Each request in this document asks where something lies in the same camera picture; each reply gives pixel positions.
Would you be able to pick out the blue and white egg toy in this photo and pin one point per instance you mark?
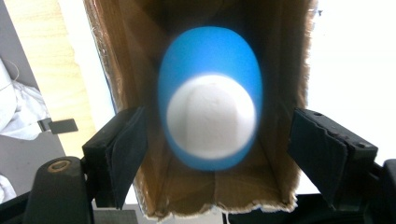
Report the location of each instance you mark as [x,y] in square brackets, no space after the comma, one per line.
[211,102]

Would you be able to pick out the dark grey flat tag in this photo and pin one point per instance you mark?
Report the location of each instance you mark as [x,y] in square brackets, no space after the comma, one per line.
[62,126]

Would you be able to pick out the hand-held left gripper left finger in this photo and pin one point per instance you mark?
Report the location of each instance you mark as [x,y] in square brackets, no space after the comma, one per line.
[120,155]

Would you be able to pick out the white cloth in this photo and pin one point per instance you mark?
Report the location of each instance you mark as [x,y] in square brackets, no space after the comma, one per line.
[18,112]
[5,189]

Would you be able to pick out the brown cardboard box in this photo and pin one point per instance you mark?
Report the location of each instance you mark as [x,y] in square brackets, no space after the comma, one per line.
[193,193]

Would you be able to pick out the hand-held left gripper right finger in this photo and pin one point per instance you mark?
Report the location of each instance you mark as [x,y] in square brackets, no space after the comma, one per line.
[330,155]

